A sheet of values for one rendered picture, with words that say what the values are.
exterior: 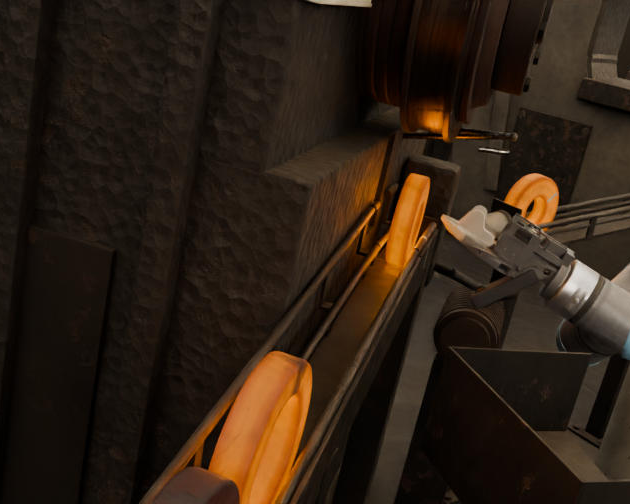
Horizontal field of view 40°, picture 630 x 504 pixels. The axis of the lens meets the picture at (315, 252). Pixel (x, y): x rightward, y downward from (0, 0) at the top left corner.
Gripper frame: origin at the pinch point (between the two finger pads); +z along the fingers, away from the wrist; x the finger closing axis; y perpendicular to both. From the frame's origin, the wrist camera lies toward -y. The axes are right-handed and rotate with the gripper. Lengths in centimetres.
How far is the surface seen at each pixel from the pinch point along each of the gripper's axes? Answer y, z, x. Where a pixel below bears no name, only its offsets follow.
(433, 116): 15.8, 10.3, 12.7
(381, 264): -10.8, 5.2, 3.6
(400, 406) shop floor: -72, -19, -81
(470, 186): -50, -3, -274
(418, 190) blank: 3.4, 6.6, 4.5
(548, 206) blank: 2, -17, -50
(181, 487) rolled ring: -2, 6, 90
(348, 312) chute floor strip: -12.7, 4.9, 23.8
